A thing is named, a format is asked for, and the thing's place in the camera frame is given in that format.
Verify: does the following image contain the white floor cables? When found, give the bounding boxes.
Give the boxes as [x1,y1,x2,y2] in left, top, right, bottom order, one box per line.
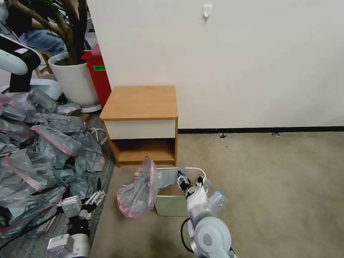
[88,126,109,146]

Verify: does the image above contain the white pot saucer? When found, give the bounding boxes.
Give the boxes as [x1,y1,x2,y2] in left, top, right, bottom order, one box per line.
[80,104,102,114]

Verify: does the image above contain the wooden nightstand white drawer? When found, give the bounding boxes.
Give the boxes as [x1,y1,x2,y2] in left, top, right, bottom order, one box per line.
[99,86,179,168]

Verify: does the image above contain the wooden stool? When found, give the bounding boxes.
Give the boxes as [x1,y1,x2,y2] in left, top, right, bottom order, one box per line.
[34,50,55,75]

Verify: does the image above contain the white round plant pot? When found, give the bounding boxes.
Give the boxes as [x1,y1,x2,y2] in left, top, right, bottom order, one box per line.
[48,52,101,108]

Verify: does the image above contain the black baseboard strip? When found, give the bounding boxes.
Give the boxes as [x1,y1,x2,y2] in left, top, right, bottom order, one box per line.
[178,125,344,135]

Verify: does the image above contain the grey floor mat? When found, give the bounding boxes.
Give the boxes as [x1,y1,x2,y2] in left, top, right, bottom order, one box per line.
[0,113,116,258]

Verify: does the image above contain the white curved base shell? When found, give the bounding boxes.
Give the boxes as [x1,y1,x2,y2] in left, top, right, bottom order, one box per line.
[30,78,62,101]

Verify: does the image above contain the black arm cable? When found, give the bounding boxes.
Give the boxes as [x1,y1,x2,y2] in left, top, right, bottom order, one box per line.
[0,214,58,249]
[180,217,195,254]

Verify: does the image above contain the brown-trunked indoor tree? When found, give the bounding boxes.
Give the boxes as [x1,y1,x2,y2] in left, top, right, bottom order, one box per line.
[15,0,91,66]

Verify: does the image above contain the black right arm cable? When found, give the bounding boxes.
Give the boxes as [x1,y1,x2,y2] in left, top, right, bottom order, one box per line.
[180,217,195,254]

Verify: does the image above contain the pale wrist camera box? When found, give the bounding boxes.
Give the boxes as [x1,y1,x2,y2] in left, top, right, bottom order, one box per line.
[61,196,82,218]

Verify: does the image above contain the red plastic bin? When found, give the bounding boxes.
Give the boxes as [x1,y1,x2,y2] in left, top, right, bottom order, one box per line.
[81,44,112,109]

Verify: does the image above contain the grey garbage bag pink rim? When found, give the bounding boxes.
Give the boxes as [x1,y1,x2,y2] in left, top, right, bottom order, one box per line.
[72,134,107,173]
[57,103,83,116]
[53,158,90,200]
[31,114,91,157]
[116,156,178,219]
[0,149,57,195]
[0,118,36,152]
[0,185,68,238]
[0,90,58,123]

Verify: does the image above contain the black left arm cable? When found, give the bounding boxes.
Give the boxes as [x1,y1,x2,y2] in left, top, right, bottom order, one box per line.
[0,214,58,249]

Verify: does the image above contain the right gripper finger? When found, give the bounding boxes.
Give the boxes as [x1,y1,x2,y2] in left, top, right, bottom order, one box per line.
[176,169,190,190]
[196,175,211,190]

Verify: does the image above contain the white rectangular trash can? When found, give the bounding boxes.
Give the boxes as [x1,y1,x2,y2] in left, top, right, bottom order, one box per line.
[153,167,212,217]

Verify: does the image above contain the person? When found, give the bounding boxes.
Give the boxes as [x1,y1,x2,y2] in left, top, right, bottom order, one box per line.
[5,0,67,55]

